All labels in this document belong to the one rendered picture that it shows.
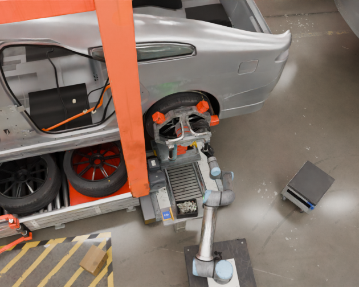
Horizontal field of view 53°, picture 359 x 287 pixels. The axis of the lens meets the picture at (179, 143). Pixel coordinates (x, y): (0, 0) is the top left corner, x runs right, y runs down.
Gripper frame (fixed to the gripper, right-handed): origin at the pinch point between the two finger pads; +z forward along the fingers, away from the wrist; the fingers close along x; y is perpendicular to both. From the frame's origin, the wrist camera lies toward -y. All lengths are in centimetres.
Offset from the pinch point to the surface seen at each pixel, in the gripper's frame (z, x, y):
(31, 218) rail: -28, -143, -107
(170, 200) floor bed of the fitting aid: -31, -70, 11
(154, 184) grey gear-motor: -22, -58, -21
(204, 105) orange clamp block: 5, 35, -39
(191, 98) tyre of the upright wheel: 15, 29, -46
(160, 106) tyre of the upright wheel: 16, 6, -62
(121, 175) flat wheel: -10, -71, -51
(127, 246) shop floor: -66, -113, -22
